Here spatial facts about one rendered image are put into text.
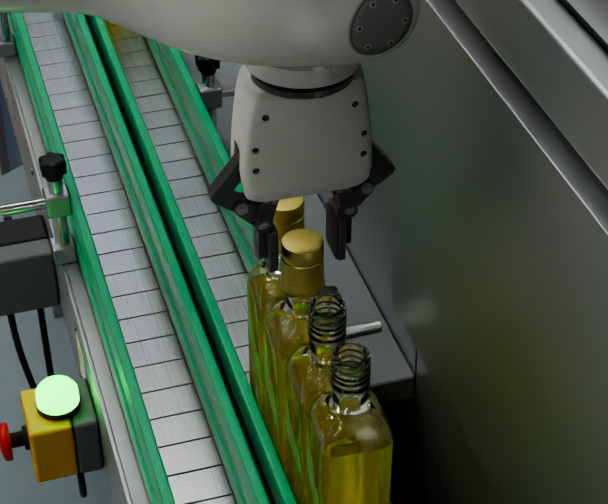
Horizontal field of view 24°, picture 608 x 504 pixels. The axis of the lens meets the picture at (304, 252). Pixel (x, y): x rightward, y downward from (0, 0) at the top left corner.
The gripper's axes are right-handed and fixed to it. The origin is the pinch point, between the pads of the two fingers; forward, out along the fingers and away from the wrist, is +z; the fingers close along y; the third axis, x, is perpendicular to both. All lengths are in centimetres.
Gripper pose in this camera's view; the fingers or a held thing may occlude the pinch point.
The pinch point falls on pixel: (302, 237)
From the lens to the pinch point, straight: 114.1
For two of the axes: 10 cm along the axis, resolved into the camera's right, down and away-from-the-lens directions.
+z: 0.0, 7.9, 6.1
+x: 2.8, 5.9, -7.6
